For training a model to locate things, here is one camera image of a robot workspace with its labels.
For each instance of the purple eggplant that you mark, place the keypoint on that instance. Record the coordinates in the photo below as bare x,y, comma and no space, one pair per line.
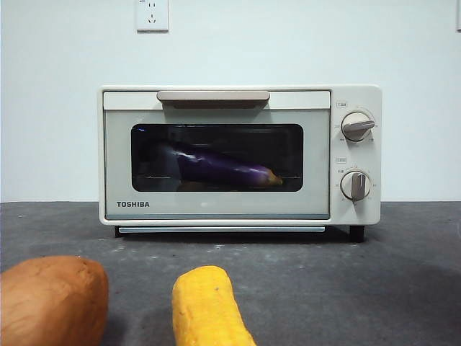
216,164

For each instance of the cream Toshiba toaster oven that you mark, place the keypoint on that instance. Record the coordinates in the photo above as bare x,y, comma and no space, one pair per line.
360,97

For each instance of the silver crumb tray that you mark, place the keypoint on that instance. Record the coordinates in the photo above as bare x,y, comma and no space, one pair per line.
216,229

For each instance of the timer knob with vertical grip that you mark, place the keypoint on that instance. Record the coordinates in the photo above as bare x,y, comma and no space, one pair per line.
356,185

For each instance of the temperature knob with horizontal grip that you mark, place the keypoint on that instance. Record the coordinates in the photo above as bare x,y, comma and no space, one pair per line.
356,126

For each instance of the yellow corn cob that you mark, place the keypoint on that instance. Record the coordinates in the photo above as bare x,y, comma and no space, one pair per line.
206,306

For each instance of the brown sweet potato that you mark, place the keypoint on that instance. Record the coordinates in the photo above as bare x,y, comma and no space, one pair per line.
50,302

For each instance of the white wall power socket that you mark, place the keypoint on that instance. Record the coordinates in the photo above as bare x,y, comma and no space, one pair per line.
152,16

